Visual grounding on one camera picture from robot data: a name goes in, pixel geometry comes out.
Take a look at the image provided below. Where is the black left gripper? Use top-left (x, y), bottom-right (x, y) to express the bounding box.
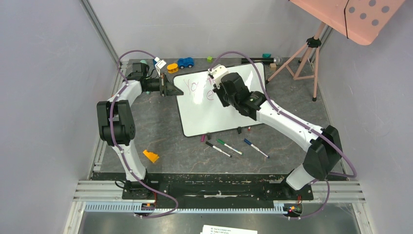
top-left (145, 74), bottom-right (184, 98)

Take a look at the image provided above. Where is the black capped marker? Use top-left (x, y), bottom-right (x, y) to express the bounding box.
top-left (205, 141), bottom-right (232, 157)

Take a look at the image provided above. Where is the pink perforated panel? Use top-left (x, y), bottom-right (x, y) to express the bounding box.
top-left (291, 0), bottom-right (405, 45)

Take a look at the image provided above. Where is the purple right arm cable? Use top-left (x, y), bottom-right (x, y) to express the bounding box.
top-left (209, 50), bottom-right (358, 220)

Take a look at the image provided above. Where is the white paper sheet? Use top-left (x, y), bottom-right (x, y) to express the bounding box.
top-left (200, 225), bottom-right (258, 234)

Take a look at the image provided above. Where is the black flashlight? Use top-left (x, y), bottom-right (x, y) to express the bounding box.
top-left (250, 57), bottom-right (283, 65)

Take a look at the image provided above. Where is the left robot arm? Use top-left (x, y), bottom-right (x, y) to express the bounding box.
top-left (96, 62), bottom-right (184, 199)

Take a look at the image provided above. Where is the green capped marker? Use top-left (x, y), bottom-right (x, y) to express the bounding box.
top-left (216, 139), bottom-right (243, 155)

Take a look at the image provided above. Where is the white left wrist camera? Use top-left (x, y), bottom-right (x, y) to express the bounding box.
top-left (153, 57), bottom-right (166, 76)

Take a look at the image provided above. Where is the wooden cube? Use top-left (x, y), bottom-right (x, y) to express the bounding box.
top-left (269, 63), bottom-right (277, 71)

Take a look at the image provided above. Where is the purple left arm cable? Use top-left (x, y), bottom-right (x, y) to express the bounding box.
top-left (109, 49), bottom-right (179, 219)

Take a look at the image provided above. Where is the aluminium frame profile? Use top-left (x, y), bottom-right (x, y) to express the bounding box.
top-left (80, 0), bottom-right (122, 68)

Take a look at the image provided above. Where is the orange wedge block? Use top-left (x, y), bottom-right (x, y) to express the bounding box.
top-left (143, 150), bottom-right (159, 163)

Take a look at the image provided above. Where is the blue toy car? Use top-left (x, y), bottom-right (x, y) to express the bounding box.
top-left (177, 57), bottom-right (194, 69)

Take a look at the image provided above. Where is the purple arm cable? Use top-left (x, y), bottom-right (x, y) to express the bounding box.
top-left (109, 49), bottom-right (179, 219)
top-left (209, 50), bottom-right (358, 220)

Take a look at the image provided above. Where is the white whiteboard with black frame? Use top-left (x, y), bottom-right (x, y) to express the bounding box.
top-left (173, 70), bottom-right (259, 137)

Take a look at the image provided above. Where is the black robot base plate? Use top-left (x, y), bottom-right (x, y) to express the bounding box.
top-left (122, 173), bottom-right (314, 209)

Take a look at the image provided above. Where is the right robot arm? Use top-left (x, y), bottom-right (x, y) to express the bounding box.
top-left (208, 71), bottom-right (342, 199)

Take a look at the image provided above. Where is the white cable duct rail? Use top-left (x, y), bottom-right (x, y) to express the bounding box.
top-left (84, 201), bottom-right (302, 215)

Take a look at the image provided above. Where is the blue capped marker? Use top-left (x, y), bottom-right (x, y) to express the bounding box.
top-left (244, 138), bottom-right (270, 158)

